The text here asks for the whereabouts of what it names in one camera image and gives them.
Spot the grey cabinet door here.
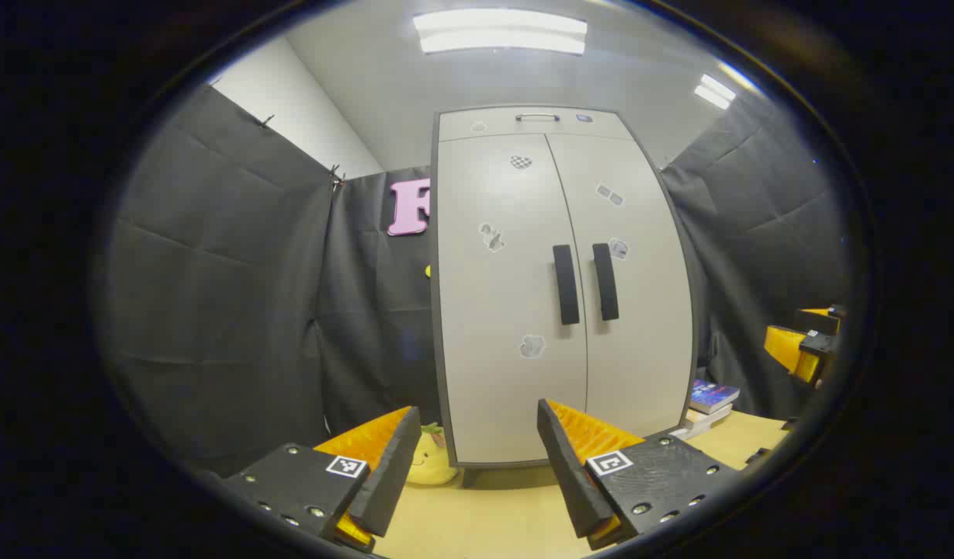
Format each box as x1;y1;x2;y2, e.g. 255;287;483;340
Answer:
545;132;695;437
438;134;588;465

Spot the blue book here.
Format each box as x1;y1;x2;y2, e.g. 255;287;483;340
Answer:
690;379;741;415

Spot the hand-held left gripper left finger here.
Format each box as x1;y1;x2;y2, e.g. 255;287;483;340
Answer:
224;406;421;554

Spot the beige book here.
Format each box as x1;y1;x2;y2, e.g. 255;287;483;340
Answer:
685;404;732;429

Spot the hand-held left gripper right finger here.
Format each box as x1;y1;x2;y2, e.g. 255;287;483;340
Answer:
537;399;741;550

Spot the grey double-door shoe cabinet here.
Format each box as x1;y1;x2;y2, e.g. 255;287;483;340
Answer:
430;105;699;470

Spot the large ceiling light panel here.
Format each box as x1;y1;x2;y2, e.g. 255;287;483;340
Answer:
413;9;588;55

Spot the yellow plush toy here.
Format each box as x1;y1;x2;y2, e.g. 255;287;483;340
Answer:
407;423;460;486

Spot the black backdrop cloth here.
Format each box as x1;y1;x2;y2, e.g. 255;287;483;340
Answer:
104;84;850;476

